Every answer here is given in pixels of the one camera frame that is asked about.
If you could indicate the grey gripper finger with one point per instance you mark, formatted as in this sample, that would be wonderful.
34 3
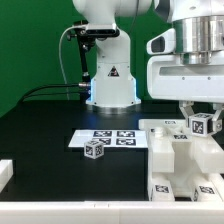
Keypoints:
186 107
217 117

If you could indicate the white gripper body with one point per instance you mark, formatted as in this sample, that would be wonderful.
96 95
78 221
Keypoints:
169 79

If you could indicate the white tagged cube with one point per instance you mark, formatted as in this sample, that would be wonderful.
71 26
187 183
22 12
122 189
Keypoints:
200 124

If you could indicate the white chair back frame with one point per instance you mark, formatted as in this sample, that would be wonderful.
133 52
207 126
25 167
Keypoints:
173 149

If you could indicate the white tagged cube nut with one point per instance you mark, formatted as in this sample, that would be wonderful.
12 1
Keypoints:
93 149

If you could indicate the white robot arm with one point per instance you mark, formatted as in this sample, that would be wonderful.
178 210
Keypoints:
186 64

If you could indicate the white marker sheet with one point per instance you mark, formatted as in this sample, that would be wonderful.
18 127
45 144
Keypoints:
110 138

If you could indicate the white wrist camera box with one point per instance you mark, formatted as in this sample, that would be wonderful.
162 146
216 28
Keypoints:
164 43

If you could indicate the black camera on stand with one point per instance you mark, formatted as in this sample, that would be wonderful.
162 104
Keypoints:
101 30

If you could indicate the black camera stand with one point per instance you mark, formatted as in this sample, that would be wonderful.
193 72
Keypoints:
83 60

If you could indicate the white front rail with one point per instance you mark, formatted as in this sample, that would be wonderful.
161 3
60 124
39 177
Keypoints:
111 213

